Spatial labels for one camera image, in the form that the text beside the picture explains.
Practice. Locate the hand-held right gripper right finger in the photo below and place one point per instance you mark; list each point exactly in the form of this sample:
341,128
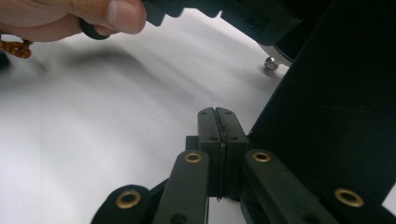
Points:
234,133

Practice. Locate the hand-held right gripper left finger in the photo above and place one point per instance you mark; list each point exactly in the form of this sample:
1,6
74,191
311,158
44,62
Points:
209,133

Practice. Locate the oval silver photo frame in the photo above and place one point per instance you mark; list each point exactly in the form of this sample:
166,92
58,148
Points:
336,102

